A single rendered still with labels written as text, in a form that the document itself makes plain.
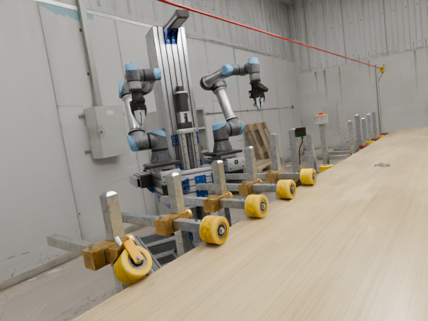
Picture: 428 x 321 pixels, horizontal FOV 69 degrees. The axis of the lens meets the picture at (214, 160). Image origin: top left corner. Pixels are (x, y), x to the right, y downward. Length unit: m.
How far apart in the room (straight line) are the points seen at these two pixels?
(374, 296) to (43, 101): 3.58
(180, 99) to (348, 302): 1.97
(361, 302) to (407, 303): 0.07
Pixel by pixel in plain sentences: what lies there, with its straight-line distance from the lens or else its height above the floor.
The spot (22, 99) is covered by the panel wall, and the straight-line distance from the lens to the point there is 3.75.
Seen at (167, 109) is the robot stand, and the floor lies 1.42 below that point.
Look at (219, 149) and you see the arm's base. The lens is 2.38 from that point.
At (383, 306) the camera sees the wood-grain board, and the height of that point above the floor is 0.90.
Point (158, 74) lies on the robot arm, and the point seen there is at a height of 1.60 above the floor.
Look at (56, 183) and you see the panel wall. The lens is 3.81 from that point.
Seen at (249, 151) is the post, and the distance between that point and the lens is 1.43.
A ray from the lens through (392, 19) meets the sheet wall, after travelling 9.75.
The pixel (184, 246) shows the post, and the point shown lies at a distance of 1.11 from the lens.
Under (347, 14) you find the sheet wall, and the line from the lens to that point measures 9.96.
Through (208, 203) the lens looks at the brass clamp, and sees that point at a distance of 1.21.
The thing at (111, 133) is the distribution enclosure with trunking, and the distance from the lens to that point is 3.93.
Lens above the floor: 1.24
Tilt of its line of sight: 6 degrees down
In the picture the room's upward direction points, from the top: 8 degrees counter-clockwise
